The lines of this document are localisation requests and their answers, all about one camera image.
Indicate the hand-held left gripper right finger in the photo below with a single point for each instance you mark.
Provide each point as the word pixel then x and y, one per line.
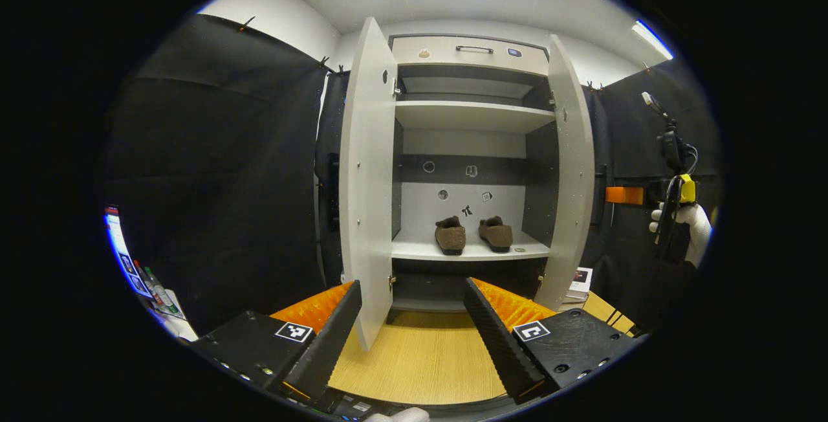
pixel 497 344

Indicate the ceiling light panel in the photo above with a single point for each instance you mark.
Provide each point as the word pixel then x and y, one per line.
pixel 652 39

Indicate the beige cabinet drawer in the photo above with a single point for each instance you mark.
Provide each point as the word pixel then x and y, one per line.
pixel 446 61

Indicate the red capped bottle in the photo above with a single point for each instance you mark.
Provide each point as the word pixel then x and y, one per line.
pixel 145 279

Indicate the white shoe cabinet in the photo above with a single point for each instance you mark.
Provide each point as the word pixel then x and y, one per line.
pixel 420 208

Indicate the brown fuzzy shoe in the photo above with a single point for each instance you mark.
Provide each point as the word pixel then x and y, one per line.
pixel 495 234
pixel 450 237

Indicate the bright display screen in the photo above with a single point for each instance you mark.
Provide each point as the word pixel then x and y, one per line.
pixel 119 247

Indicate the white cabinet door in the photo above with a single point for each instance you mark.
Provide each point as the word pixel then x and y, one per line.
pixel 365 182
pixel 572 182

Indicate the green capped bottle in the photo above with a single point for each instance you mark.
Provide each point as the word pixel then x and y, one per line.
pixel 162 292

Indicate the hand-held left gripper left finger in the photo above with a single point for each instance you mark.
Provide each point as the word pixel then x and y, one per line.
pixel 323 351

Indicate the black backdrop cloth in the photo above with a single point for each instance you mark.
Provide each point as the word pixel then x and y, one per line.
pixel 213 169

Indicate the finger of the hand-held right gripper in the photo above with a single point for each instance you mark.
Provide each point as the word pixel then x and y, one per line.
pixel 624 195

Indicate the white picture box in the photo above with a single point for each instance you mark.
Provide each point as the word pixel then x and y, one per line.
pixel 582 276

